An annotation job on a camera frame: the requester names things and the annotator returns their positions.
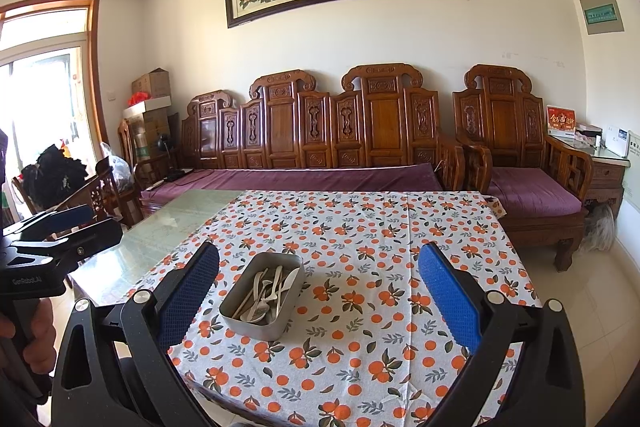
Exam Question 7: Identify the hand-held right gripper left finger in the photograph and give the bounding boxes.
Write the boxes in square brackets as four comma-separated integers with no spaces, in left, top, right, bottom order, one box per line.
[50,241,221,427]

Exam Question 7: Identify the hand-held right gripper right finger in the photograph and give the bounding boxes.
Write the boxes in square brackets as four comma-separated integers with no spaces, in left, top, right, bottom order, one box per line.
[417,242,587,427]

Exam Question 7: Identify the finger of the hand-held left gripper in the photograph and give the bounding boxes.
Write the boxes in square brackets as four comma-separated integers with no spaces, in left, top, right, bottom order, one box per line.
[2,204,97,239]
[10,218,124,265]

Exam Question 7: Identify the rectangular metal tray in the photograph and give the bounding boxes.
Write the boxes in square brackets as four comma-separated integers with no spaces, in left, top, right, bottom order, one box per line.
[218,250,305,342]

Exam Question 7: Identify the white soup spoon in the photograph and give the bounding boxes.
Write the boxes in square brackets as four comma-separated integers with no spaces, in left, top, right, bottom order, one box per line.
[240,268,271,324]

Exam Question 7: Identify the metal spoon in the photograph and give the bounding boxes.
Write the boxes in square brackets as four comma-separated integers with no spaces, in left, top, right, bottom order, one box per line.
[250,292,276,325]

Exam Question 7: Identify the metal fork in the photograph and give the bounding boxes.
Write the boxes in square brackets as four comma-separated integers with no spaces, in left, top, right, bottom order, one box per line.
[257,279,281,323]

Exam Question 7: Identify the white plastic spoon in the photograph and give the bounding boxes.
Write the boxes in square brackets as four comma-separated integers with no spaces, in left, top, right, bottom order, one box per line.
[268,267,285,310]

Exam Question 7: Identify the white plastic fork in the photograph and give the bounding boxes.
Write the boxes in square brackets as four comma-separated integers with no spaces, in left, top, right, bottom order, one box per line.
[272,279,293,314]

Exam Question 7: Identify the white plastic utensil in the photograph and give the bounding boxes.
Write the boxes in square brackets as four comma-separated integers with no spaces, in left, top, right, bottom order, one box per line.
[281,268,299,304]

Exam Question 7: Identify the person's left hand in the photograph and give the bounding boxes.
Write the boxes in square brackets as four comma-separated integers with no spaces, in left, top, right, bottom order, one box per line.
[0,298,58,383]

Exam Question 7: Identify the black clothes pile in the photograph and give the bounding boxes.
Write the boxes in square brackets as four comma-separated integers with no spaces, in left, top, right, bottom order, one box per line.
[20,145,89,208]

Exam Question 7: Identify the dark wooden chair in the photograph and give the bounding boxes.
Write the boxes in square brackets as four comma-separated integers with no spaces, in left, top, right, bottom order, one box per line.
[12,157,144,234]

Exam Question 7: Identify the clear plastic bag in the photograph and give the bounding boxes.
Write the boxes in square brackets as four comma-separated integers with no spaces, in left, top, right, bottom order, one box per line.
[100,142,136,188]

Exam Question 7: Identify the black desk lamp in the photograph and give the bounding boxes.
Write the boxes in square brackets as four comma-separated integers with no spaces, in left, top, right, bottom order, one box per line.
[157,133,194,184]

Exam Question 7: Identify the orange print tablecloth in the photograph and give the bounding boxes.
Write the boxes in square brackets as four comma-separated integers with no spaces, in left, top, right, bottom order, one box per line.
[122,189,544,427]

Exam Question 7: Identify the stacked cartons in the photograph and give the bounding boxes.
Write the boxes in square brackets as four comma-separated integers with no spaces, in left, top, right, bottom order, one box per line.
[127,112,181,164]

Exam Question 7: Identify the white flat box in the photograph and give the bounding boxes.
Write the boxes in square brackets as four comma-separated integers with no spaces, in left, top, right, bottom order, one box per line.
[122,99,171,120]

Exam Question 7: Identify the square purple seat cushion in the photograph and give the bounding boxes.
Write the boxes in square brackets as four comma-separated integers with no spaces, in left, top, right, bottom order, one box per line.
[487,166,584,218]

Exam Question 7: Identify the long purple seat cushion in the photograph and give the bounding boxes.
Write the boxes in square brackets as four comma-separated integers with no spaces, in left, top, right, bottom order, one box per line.
[142,162,444,204]

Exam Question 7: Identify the brown cardboard box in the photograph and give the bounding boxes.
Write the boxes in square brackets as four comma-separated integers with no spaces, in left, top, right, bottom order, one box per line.
[131,68,172,100]

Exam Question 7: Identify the grey plastic bag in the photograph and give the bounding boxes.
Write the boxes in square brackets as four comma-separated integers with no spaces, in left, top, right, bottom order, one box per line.
[584,201,617,254]

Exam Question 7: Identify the carved wooden armchair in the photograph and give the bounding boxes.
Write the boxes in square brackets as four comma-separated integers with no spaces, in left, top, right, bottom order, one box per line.
[451,64,597,273]

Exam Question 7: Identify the wooden side table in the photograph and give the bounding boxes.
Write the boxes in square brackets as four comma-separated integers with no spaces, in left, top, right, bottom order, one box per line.
[547,127,632,219]

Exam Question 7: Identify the red desk card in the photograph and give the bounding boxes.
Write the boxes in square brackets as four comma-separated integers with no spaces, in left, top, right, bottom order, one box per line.
[546,105,577,136]

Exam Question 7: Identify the carved wooden sofa bench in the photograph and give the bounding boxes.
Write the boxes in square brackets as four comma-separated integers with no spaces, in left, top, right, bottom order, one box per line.
[140,68,467,219]

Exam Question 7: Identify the white panel board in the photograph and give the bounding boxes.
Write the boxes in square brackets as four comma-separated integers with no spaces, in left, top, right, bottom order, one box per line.
[626,129,640,208]

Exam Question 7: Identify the white box device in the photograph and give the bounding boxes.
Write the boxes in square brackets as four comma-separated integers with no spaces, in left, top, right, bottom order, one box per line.
[600,127,631,156]

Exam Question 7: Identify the wooden door frame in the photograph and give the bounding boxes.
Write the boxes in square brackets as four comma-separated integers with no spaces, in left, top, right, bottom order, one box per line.
[0,0,109,228]

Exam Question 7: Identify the grey wall panel box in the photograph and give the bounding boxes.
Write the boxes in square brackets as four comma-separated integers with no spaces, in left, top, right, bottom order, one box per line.
[579,0,626,36]

